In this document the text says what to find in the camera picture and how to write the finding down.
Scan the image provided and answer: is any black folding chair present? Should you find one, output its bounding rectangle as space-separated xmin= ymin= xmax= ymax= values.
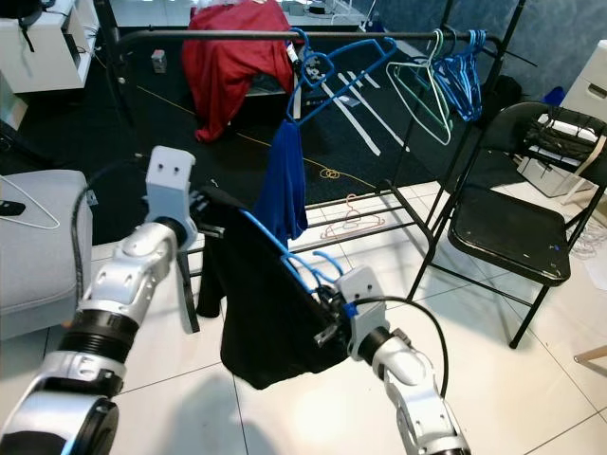
xmin=408 ymin=100 xmax=607 ymax=350

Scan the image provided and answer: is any pink hanger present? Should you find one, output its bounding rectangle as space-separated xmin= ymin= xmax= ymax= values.
xmin=322 ymin=194 xmax=388 ymax=240

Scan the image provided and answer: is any black exercise machine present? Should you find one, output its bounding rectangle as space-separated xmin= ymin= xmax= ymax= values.
xmin=289 ymin=43 xmax=328 ymax=96

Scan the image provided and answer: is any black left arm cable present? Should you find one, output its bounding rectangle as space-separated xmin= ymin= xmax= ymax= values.
xmin=71 ymin=156 xmax=148 ymax=323

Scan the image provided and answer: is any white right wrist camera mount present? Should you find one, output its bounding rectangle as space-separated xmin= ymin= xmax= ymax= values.
xmin=337 ymin=265 xmax=388 ymax=337

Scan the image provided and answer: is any black equipment with white parts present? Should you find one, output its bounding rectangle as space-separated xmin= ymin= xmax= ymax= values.
xmin=522 ymin=109 xmax=607 ymax=167

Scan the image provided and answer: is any pale green plastic hanger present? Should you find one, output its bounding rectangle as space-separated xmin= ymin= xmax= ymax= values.
xmin=389 ymin=30 xmax=453 ymax=146

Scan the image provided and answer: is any red cloth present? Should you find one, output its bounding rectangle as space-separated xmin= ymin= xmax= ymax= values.
xmin=180 ymin=0 xmax=295 ymax=143

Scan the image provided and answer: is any grey upholstered ottoman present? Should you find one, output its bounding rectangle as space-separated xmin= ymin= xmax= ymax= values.
xmin=0 ymin=169 xmax=94 ymax=342

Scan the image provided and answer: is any black printed garment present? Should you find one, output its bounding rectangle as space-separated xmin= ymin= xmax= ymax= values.
xmin=197 ymin=185 xmax=352 ymax=390

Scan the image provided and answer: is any black metal clothes rack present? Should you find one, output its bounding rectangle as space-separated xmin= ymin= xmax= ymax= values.
xmin=100 ymin=0 xmax=532 ymax=285

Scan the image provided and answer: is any white drawer cabinet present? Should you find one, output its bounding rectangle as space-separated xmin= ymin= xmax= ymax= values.
xmin=560 ymin=66 xmax=607 ymax=124

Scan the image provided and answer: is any white wire hanger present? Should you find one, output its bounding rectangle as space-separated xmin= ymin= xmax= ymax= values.
xmin=5 ymin=180 xmax=63 ymax=230

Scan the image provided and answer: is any white plastic bag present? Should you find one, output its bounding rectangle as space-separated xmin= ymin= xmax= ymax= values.
xmin=194 ymin=0 xmax=271 ymax=9

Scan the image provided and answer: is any royal blue garment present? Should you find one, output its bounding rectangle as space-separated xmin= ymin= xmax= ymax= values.
xmin=254 ymin=118 xmax=309 ymax=249

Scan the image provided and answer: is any black floor carpet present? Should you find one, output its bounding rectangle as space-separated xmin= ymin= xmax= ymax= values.
xmin=0 ymin=24 xmax=561 ymax=238

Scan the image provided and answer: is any white open box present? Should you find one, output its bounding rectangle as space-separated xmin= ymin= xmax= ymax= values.
xmin=517 ymin=152 xmax=589 ymax=195

